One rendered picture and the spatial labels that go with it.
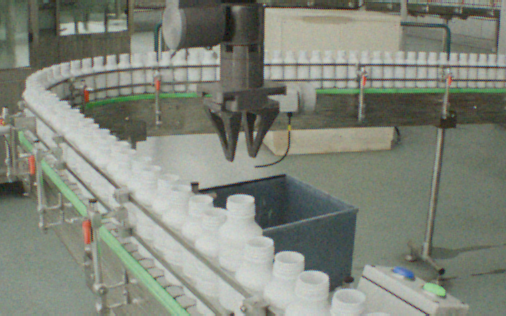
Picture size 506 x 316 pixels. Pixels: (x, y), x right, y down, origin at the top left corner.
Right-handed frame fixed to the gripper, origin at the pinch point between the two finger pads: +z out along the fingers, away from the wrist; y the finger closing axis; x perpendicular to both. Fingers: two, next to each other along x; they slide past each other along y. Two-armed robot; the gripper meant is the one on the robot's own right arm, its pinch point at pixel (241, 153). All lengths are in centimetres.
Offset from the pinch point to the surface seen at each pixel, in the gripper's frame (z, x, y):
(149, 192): 14.0, -27.1, 1.9
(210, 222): 11.1, -4.6, 2.2
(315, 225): 34, -38, -44
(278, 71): 20, -152, -111
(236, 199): 7.0, -1.4, -0.2
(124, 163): 12.2, -39.2, 1.8
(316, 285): 10.4, 19.2, 1.5
